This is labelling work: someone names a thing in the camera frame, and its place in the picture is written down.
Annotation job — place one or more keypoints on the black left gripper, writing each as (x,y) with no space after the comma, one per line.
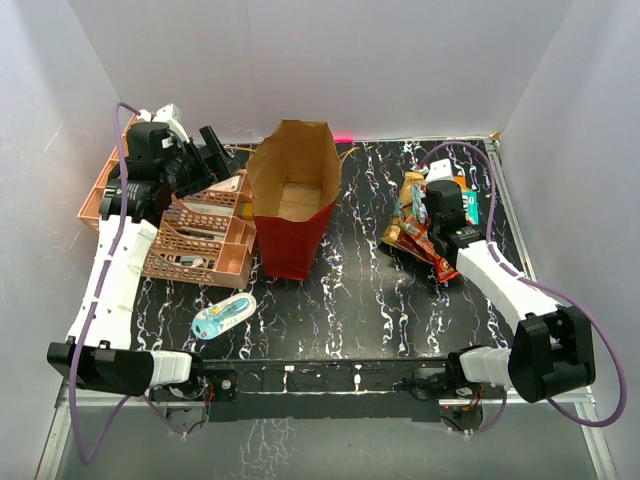
(221,165)

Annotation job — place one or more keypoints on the orange candy bag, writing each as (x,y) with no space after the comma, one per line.
(417,231)

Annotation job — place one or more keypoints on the red doritos chip bag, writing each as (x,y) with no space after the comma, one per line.
(405,242)

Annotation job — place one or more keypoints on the green white candy box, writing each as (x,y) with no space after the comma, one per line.
(470,206)

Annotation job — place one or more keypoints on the gold teal kettle chips bag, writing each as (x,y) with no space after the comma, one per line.
(403,207)

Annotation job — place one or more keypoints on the red skittles candy bag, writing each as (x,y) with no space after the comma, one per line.
(444,270)

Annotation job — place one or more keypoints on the red brown paper bag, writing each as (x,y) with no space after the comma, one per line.
(295,180)

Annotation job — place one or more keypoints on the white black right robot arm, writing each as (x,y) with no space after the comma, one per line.
(552,350)

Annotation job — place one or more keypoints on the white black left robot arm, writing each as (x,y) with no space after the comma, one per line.
(96,354)

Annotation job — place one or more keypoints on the yellow item in organizer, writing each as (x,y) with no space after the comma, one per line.
(245,211)

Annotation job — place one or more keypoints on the peach plastic file organizer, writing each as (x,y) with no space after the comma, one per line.
(199,238)

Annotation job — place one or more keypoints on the blue white packaged item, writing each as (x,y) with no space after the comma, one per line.
(217,319)

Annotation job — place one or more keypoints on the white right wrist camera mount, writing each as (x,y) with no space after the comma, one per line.
(439,170)

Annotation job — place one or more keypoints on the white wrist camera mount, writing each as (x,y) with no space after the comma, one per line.
(439,170)
(169,114)

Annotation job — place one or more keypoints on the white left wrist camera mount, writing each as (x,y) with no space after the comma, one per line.
(169,114)

